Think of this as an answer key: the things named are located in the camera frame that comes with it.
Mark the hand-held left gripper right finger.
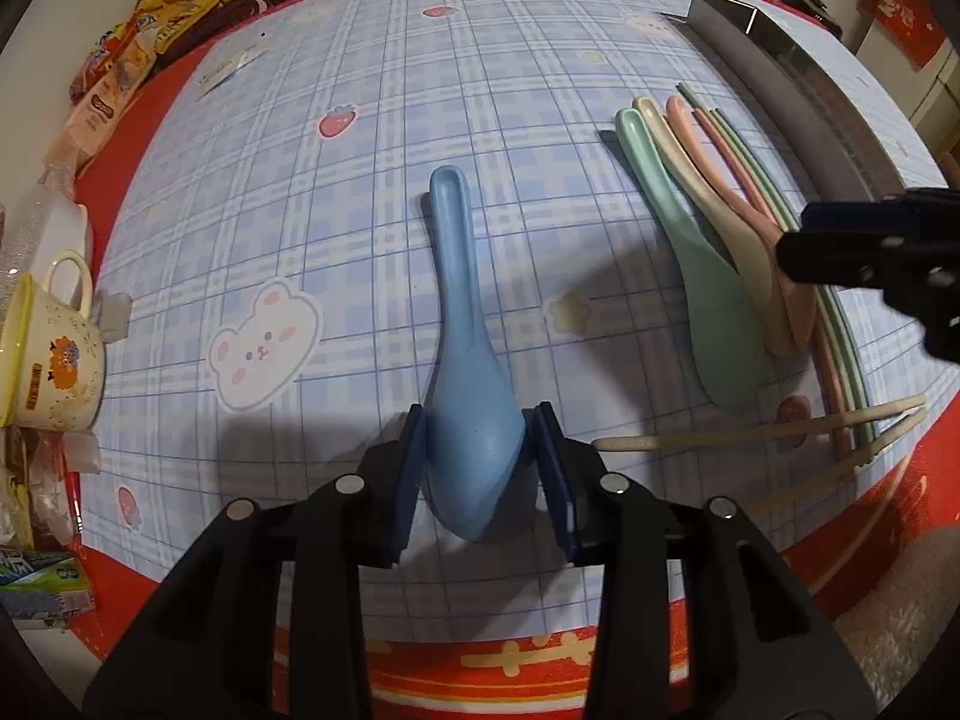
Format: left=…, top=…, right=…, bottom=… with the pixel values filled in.
left=525, top=401, right=878, bottom=720

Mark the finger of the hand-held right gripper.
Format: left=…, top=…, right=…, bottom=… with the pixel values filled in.
left=799, top=199, right=912, bottom=235
left=776, top=229, right=897, bottom=288

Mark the orange snack bag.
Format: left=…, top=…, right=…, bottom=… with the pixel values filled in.
left=70, top=15, right=162, bottom=104

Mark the blue plaid table mat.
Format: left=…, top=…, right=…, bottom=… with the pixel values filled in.
left=79, top=0, right=960, bottom=646

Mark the blue spoon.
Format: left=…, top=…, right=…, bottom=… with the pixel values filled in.
left=420, top=163, right=528, bottom=543

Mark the pink snack packet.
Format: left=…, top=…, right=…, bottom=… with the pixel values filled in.
left=45, top=82, right=151, bottom=175

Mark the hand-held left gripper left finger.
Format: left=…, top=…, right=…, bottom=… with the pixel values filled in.
left=82, top=403, right=430, bottom=720

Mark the small paper label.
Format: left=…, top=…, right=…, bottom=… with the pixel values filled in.
left=196, top=45, right=269, bottom=95

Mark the green blue packet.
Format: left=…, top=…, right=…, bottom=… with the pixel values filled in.
left=0, top=547, right=95, bottom=620

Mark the small clear plastic piece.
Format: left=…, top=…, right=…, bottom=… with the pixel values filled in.
left=101, top=292, right=133, bottom=338

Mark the yellow printed cup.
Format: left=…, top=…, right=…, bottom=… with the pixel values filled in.
left=0, top=251, right=106, bottom=428

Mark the metal utensil tray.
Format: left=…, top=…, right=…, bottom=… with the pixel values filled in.
left=686, top=0, right=938, bottom=200

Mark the yellow printed clothing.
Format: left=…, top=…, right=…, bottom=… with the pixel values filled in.
left=135, top=0, right=242, bottom=55

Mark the clear packet of snacks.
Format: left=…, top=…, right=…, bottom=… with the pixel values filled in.
left=0, top=424, right=85, bottom=552

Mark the red tablecloth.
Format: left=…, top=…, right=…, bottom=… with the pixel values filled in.
left=45, top=0, right=960, bottom=720

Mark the red printed cloth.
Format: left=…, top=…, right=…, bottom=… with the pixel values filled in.
left=862, top=0, right=950, bottom=65

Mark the cream spoon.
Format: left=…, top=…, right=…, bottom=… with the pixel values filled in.
left=632, top=95, right=785, bottom=293

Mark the pink spoon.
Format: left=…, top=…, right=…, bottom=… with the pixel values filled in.
left=666, top=97, right=820, bottom=359

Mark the cream fridge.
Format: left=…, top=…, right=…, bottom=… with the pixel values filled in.
left=911, top=45, right=960, bottom=160

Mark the green spoon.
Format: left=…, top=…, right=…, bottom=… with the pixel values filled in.
left=615, top=108, right=773, bottom=412

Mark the clear lidded plastic bowl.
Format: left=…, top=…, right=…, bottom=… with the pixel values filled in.
left=0, top=165, right=95, bottom=293

